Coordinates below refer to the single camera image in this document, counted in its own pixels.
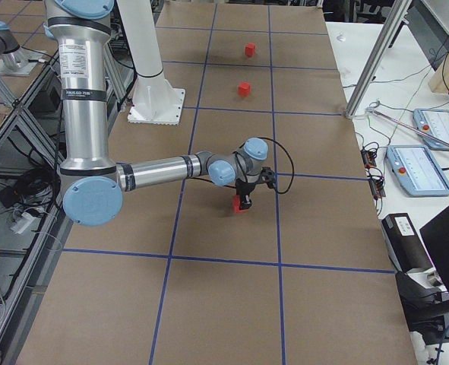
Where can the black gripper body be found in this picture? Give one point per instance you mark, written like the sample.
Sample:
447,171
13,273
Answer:
244,188

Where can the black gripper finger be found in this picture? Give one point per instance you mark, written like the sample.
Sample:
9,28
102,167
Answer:
245,202

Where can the red block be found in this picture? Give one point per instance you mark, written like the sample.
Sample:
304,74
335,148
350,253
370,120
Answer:
244,89
237,205
250,49

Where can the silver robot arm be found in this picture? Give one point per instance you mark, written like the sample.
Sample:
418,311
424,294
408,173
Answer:
93,184

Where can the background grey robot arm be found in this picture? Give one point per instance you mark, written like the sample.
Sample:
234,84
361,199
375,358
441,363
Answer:
14,60

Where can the brown paper table cover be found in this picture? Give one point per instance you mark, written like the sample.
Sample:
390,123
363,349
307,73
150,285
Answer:
178,277

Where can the small red circuit board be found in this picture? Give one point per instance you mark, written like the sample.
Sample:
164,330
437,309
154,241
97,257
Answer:
369,157

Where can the black box with label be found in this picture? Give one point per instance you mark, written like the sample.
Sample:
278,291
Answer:
405,249

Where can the near teach pendant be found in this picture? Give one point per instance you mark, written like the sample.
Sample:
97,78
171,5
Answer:
417,171

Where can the teach pendant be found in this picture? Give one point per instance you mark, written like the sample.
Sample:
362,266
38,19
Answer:
417,171
434,122

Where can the far teach pendant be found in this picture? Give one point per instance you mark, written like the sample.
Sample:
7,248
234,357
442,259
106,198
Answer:
434,122

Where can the white power adapter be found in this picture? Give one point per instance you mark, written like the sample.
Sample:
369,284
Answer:
22,223

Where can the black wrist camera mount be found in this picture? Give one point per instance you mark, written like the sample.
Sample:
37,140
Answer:
268,177

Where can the white central pedestal column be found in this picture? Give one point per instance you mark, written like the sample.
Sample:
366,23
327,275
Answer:
154,100

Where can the aluminium frame post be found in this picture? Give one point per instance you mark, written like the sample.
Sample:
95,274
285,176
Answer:
390,27

